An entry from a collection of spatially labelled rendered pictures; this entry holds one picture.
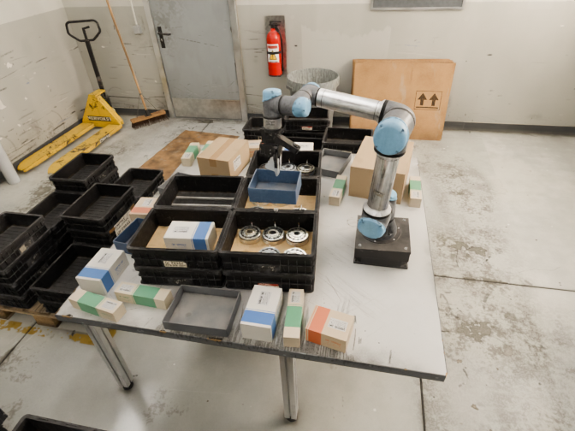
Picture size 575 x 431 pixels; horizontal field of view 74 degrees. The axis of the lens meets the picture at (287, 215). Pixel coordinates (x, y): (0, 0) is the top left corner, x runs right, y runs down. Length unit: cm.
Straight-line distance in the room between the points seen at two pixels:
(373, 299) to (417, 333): 22
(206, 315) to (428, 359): 88
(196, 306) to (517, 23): 406
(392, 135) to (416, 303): 73
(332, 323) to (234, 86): 387
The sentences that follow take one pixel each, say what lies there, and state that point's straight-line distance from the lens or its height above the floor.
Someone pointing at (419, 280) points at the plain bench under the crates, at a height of 70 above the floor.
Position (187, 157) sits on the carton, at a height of 76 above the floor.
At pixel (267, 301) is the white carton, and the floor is 79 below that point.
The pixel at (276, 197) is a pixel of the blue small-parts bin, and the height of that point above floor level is 110.
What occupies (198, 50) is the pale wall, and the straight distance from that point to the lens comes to 500.
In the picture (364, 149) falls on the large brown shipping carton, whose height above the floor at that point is 90.
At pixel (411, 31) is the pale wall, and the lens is 457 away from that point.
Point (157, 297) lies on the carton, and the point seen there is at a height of 76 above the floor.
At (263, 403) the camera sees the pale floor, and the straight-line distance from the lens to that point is 222.
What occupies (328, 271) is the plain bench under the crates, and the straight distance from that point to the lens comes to 179.
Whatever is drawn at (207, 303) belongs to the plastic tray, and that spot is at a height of 70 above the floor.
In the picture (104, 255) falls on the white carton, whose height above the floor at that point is 79.
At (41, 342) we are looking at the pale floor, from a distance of 290.
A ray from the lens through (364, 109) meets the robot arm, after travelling 154.
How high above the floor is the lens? 198
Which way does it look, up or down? 37 degrees down
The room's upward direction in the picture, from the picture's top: 3 degrees counter-clockwise
